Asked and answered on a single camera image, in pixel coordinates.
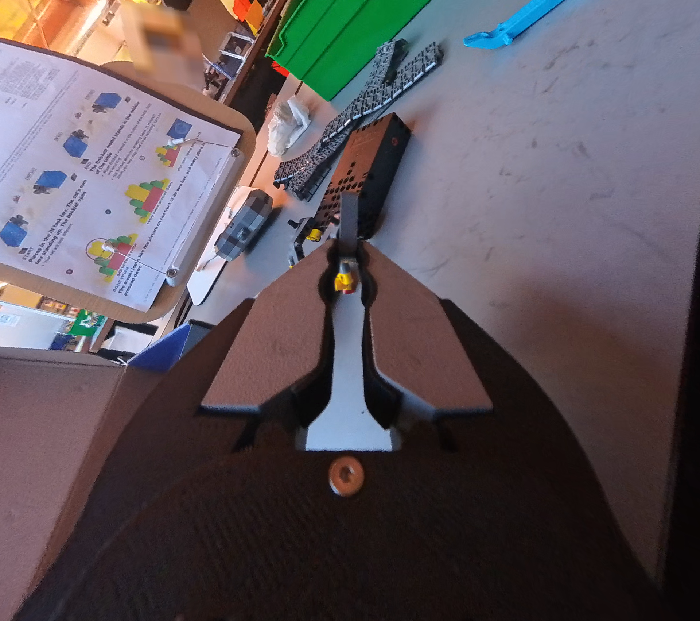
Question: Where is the printed instruction sheet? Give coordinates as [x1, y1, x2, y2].
[0, 41, 244, 314]

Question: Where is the navy cardboard box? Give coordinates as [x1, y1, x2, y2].
[0, 320, 217, 621]

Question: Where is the instruction sheet on clipboard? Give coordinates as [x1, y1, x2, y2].
[0, 38, 258, 323]

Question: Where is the grey desk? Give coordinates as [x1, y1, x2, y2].
[188, 0, 700, 572]

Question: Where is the green plastic bin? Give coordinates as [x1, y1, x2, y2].
[264, 0, 512, 103]

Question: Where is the white crumpled tissue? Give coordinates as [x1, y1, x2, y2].
[266, 97, 314, 157]

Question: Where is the grey brick motor block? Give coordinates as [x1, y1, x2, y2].
[213, 189, 274, 262]

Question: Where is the black perforated battery box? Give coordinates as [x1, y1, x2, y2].
[314, 112, 412, 240]

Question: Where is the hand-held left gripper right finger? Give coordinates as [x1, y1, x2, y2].
[358, 239, 494, 429]

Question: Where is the white stand base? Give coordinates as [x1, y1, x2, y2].
[186, 186, 258, 307]

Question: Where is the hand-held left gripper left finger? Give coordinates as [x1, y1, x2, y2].
[199, 238, 339, 427]

